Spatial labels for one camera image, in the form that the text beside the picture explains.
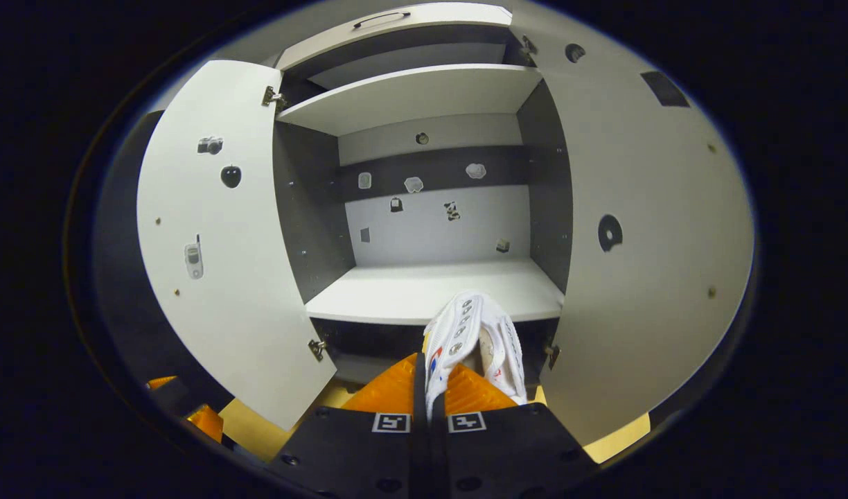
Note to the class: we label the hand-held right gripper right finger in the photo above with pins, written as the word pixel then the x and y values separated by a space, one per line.
pixel 507 457

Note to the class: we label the beige cabinet drawer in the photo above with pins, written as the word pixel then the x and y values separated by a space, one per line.
pixel 438 21

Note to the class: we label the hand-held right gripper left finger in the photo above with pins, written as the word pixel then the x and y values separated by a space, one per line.
pixel 355 457

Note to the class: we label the white shoe cabinet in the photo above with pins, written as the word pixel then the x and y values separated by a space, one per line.
pixel 424 235

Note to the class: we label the white shoe cabinet door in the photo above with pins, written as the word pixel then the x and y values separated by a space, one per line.
pixel 659 277
pixel 237 277

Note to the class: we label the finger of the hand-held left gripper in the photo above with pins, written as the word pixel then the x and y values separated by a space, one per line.
pixel 162 382
pixel 206 421

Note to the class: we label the white cabinet shelf board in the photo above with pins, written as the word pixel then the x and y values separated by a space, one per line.
pixel 410 93
pixel 396 291

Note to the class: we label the white sneaker shoe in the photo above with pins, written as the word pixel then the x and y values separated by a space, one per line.
pixel 465 326

